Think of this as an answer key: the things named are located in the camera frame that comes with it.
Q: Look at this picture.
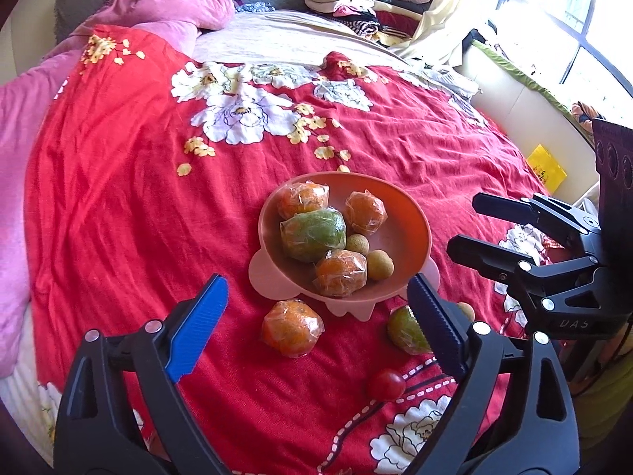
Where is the salmon pink plastic plate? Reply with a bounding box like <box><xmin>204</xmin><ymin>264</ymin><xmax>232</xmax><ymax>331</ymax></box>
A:
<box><xmin>248</xmin><ymin>171</ymin><xmax>441</xmax><ymax>321</ymax></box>

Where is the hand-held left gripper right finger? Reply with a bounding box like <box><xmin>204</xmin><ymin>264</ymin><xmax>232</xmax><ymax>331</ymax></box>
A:
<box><xmin>406</xmin><ymin>273</ymin><xmax>582</xmax><ymax>475</ymax></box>

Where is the pile of folded clothes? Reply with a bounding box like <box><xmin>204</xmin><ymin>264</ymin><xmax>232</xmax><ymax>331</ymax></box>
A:
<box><xmin>303</xmin><ymin>0</ymin><xmax>438</xmax><ymax>43</ymax></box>

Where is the green-trimmed window bench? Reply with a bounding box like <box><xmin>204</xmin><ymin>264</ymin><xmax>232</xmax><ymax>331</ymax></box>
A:
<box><xmin>452</xmin><ymin>40</ymin><xmax>601</xmax><ymax>203</ymax></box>

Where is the yellow paper bag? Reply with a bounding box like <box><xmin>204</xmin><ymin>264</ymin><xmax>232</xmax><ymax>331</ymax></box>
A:
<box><xmin>527</xmin><ymin>143</ymin><xmax>568</xmax><ymax>194</ymax></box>

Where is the person's right forearm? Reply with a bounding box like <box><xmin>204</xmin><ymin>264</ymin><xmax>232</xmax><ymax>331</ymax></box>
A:
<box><xmin>569</xmin><ymin>341</ymin><xmax>633</xmax><ymax>461</ymax></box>

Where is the cream curtain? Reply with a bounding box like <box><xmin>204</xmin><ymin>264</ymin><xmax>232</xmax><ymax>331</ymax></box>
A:
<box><xmin>396</xmin><ymin>0</ymin><xmax>520</xmax><ymax>67</ymax></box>

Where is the white striped cloth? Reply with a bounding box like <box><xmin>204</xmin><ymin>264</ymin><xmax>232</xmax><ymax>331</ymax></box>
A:
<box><xmin>410</xmin><ymin>62</ymin><xmax>480</xmax><ymax>100</ymax></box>

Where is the pink velvet quilt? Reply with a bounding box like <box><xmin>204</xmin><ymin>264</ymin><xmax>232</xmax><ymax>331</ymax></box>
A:
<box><xmin>0</xmin><ymin>0</ymin><xmax>235</xmax><ymax>377</ymax></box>

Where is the black garment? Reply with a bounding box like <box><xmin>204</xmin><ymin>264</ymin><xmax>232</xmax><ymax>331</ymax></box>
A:
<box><xmin>462</xmin><ymin>20</ymin><xmax>500</xmax><ymax>60</ymax></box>

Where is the plastic-wrapped green citrus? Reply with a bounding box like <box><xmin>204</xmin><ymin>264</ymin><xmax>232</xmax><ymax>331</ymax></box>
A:
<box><xmin>387</xmin><ymin>305</ymin><xmax>433</xmax><ymax>355</ymax></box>
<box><xmin>280</xmin><ymin>208</ymin><xmax>348</xmax><ymax>263</ymax></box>

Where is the red cherry tomato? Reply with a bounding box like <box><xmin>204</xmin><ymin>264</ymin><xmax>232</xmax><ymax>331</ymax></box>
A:
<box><xmin>367</xmin><ymin>369</ymin><xmax>407</xmax><ymax>403</ymax></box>

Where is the white bed sheet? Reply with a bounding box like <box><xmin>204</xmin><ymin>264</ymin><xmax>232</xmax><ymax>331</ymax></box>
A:
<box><xmin>0</xmin><ymin>302</ymin><xmax>65</xmax><ymax>456</ymax></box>

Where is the red floral blanket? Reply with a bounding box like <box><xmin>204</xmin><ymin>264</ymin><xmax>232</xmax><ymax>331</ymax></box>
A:
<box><xmin>22</xmin><ymin>22</ymin><xmax>594</xmax><ymax>475</ymax></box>

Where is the orange patterned cloth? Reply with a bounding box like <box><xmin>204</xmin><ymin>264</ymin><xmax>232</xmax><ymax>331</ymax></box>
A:
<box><xmin>571</xmin><ymin>101</ymin><xmax>606</xmax><ymax>132</ymax></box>

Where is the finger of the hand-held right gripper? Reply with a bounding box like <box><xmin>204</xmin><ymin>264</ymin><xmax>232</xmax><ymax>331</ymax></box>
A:
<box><xmin>473</xmin><ymin>193</ymin><xmax>601</xmax><ymax>253</ymax></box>
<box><xmin>446</xmin><ymin>235</ymin><xmax>599</xmax><ymax>317</ymax></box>

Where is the dark patterned cloth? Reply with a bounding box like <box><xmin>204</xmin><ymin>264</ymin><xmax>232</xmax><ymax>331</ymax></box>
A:
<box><xmin>232</xmin><ymin>0</ymin><xmax>275</xmax><ymax>15</ymax></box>

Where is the plastic-wrapped orange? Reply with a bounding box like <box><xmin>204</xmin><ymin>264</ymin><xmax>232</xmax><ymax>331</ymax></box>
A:
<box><xmin>315</xmin><ymin>250</ymin><xmax>369</xmax><ymax>298</ymax></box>
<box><xmin>278</xmin><ymin>181</ymin><xmax>330</xmax><ymax>219</ymax></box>
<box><xmin>260</xmin><ymin>299</ymin><xmax>326</xmax><ymax>358</ymax></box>
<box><xmin>343</xmin><ymin>189</ymin><xmax>389</xmax><ymax>237</ymax></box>

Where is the window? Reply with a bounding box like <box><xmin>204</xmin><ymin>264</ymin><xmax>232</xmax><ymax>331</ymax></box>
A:
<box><xmin>495</xmin><ymin>0</ymin><xmax>633</xmax><ymax>124</ymax></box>

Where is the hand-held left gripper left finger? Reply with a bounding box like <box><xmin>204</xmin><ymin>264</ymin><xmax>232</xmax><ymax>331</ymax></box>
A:
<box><xmin>53</xmin><ymin>273</ymin><xmax>231</xmax><ymax>475</ymax></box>

